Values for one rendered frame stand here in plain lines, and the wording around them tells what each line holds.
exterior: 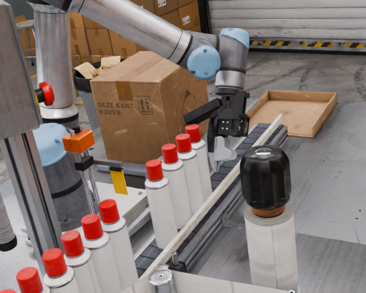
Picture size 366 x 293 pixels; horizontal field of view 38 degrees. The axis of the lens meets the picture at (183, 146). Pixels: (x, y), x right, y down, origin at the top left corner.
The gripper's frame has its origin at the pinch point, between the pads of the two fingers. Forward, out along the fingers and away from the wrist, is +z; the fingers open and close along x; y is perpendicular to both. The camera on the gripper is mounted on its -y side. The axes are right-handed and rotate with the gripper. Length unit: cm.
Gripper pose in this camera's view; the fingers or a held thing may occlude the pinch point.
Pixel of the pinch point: (213, 167)
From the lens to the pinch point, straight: 136.5
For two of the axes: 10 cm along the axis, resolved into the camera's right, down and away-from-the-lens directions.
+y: 8.7, 0.8, -4.8
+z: -1.1, 9.9, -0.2
